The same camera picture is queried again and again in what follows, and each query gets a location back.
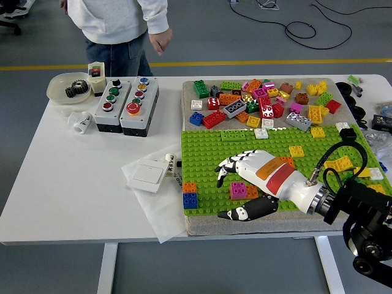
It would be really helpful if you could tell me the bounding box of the white floor cable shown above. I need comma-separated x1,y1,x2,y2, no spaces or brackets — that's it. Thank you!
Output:
256,0,281,10

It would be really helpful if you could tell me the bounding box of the black floor cable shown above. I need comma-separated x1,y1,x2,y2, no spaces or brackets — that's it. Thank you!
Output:
228,0,392,50

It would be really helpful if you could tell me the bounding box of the grey emergency-stop control box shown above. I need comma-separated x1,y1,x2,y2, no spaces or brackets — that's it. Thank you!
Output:
118,76,160,138

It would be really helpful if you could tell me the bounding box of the lime green flat brick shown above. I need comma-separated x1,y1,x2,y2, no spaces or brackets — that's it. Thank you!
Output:
220,129,247,143

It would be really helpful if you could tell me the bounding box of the white printed tube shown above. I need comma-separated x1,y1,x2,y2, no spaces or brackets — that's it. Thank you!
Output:
164,152,179,178

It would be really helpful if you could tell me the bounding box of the person's left hand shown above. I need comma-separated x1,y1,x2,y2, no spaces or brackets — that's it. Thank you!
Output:
148,26,173,56

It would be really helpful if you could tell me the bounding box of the green baseplate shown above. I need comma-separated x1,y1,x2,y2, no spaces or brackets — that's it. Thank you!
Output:
180,124,387,217

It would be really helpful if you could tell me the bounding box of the black office chair base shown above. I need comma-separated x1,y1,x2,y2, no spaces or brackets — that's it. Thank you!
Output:
0,13,23,36

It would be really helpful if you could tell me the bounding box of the red eight-stud brick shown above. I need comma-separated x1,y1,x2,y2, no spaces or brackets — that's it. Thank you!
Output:
258,96,274,119
202,110,226,130

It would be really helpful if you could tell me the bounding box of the black brick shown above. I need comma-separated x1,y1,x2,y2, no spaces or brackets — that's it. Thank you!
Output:
339,128,358,141

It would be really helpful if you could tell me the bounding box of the blue plastic packet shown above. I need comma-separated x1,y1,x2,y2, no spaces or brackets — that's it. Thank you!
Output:
374,102,392,117

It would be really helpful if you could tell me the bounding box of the black strap bundle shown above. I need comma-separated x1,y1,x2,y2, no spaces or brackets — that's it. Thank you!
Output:
334,81,369,130

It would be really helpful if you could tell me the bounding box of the black printed box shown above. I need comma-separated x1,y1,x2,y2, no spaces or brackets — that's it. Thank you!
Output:
371,115,392,133

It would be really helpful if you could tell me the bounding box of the blue four-stud brick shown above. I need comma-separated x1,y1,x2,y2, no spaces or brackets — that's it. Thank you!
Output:
189,111,205,127
183,192,199,210

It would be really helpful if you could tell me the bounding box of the white pipe tee fitting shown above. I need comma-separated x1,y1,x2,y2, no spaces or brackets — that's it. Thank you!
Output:
67,111,94,135

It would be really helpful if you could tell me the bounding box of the white wall switch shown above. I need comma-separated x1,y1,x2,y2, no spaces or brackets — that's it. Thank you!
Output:
126,159,168,194

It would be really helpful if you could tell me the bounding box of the light grey eight-stud brick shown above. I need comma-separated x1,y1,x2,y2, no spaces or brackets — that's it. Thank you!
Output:
285,111,313,132

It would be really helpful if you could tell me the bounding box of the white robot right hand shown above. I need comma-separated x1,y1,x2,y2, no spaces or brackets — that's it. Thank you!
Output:
214,149,325,221

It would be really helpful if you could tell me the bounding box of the yellow eight-stud brick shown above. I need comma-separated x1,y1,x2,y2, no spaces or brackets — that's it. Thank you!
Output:
307,105,322,125

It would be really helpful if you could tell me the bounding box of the person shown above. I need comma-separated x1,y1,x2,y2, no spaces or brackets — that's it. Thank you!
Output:
59,0,174,77

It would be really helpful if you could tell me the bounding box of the cream switch box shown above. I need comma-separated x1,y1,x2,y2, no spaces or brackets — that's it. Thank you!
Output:
87,61,107,97

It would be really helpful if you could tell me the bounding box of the grey four-button control box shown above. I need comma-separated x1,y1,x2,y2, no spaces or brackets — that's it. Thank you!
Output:
93,78,132,134

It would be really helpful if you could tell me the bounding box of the white plastic bowl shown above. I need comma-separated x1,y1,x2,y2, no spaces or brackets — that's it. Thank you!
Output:
46,72,92,105

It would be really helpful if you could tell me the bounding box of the grey upturned brick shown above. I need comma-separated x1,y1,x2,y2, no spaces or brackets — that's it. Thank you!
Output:
222,100,247,119

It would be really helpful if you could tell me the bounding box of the magenta four-stud brick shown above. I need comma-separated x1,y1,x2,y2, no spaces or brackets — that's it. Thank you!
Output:
229,181,248,200

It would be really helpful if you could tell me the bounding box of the white table leg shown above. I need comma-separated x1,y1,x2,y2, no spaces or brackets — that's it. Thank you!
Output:
97,243,119,294
314,235,346,294

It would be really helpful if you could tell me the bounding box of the white tissue paper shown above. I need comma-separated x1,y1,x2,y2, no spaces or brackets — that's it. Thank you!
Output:
121,143,188,244

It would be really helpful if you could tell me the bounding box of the clear bag of screws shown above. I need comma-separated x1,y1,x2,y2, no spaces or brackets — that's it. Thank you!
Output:
366,128,392,169

